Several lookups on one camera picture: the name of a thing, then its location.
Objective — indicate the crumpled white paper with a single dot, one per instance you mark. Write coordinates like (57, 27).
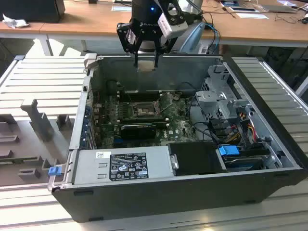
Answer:
(14, 22)

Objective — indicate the metal locking lever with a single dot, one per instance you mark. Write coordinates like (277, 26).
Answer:
(130, 98)

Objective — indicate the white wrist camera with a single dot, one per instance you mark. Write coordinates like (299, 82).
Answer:
(173, 30)

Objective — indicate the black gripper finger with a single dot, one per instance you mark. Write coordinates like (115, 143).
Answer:
(156, 60)
(136, 60)

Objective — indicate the white paper sheet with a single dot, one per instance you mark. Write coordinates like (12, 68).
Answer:
(252, 16)
(120, 8)

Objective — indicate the black PC case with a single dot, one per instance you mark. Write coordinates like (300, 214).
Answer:
(168, 199)

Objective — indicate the grey parts rack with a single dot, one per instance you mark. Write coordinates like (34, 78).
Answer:
(24, 134)

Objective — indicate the black plastic shroud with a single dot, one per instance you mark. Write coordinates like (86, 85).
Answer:
(195, 158)

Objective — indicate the silver power supply unit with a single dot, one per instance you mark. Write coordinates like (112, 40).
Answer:
(86, 166)

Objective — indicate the black box device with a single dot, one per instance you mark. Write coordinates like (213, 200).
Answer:
(31, 9)

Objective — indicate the pale blue teach pendant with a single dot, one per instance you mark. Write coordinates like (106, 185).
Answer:
(192, 38)

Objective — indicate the silver CPU chip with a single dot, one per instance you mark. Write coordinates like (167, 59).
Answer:
(146, 67)

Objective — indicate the flat dark-screen tablet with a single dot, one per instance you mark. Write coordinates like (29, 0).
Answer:
(241, 9)

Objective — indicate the black graphics card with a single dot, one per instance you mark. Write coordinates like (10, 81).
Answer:
(138, 132)

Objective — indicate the blue case latch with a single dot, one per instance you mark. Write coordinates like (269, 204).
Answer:
(54, 171)

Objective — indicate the hard disk in blue carrier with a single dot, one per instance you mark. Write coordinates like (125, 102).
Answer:
(227, 150)

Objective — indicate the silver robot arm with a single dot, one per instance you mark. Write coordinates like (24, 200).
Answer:
(196, 4)

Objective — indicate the silver metal drive cage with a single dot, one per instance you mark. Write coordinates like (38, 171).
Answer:
(209, 101)

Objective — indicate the green motherboard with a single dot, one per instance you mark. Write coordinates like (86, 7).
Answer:
(178, 115)

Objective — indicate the wooden office desk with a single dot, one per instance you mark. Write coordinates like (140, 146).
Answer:
(21, 30)
(96, 21)

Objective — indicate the grey laptop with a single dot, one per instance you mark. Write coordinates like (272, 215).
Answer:
(279, 8)

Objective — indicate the CPU socket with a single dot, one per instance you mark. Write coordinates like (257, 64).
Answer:
(144, 108)

